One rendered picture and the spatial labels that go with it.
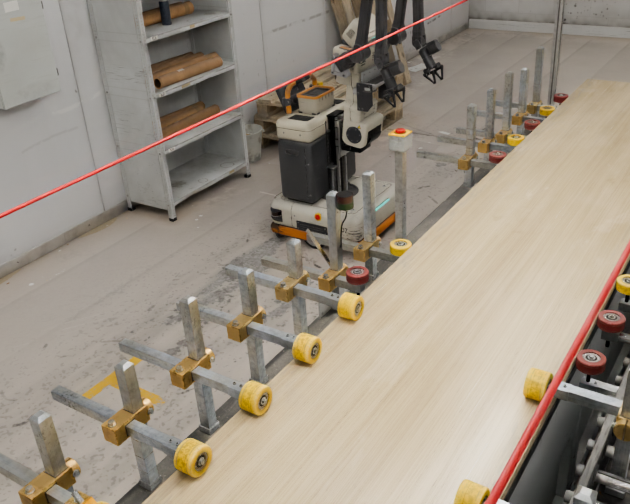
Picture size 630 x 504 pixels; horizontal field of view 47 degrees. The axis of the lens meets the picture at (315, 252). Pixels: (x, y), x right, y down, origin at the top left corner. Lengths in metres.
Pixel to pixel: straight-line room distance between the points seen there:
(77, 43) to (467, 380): 3.68
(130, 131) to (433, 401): 3.60
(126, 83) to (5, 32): 0.92
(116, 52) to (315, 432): 3.56
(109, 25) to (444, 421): 3.70
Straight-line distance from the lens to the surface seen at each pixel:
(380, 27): 3.97
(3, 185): 4.83
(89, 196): 5.26
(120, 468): 3.28
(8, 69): 4.49
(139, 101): 5.01
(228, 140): 5.82
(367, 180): 2.72
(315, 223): 4.52
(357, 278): 2.53
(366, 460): 1.84
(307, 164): 4.44
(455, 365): 2.13
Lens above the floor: 2.19
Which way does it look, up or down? 28 degrees down
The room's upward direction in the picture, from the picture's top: 4 degrees counter-clockwise
